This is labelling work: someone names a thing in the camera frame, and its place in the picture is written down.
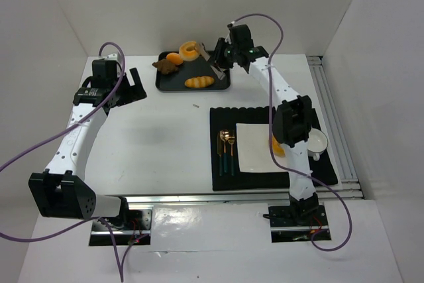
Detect brown chocolate bread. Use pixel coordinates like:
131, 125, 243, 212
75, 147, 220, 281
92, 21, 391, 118
152, 59, 179, 75

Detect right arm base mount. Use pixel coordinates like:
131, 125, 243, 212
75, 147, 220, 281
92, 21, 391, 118
263, 205, 331, 243

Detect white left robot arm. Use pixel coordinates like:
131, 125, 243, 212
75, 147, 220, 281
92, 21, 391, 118
28, 52, 147, 222

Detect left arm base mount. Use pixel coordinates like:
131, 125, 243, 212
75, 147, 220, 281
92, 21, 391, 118
89, 207, 153, 247

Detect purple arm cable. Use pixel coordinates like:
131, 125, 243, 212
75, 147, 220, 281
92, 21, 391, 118
0, 42, 140, 283
230, 13, 352, 252

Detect gold spoon green handle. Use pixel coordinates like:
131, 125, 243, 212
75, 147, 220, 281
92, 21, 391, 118
220, 129, 230, 174

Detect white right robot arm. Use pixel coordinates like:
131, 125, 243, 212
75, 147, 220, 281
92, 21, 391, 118
209, 23, 319, 223

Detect glazed ring donut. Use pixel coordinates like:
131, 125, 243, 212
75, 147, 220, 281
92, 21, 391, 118
179, 40, 200, 62

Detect gold knife green handle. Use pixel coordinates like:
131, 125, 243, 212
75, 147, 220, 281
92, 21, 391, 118
217, 131, 223, 176

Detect black placemat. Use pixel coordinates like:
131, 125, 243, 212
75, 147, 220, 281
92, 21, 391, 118
209, 106, 339, 191

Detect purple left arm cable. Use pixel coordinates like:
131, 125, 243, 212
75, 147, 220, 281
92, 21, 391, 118
0, 42, 140, 283

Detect striped oblong bread loaf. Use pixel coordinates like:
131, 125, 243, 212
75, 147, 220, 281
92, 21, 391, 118
184, 76, 215, 89

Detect white square plate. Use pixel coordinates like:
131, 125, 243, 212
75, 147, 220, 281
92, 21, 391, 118
236, 123, 286, 174

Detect aluminium table rail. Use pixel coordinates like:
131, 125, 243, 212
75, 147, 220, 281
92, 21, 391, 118
125, 192, 289, 204

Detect gold fork green handle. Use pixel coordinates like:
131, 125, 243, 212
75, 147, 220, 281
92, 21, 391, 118
228, 130, 235, 176

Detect orange ring donut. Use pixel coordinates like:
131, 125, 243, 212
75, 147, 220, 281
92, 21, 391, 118
270, 135, 286, 158

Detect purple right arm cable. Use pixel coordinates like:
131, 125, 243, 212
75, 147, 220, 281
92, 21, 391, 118
230, 13, 352, 252

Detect round orange bun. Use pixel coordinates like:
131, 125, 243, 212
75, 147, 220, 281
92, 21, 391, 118
166, 52, 184, 66

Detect metal serving tongs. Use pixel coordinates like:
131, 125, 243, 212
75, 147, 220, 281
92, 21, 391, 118
195, 42, 225, 81

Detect white soup bowl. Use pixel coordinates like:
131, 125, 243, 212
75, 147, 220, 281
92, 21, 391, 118
307, 128, 329, 161

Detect black bread tray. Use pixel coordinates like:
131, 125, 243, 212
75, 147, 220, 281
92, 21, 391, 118
153, 51, 231, 92

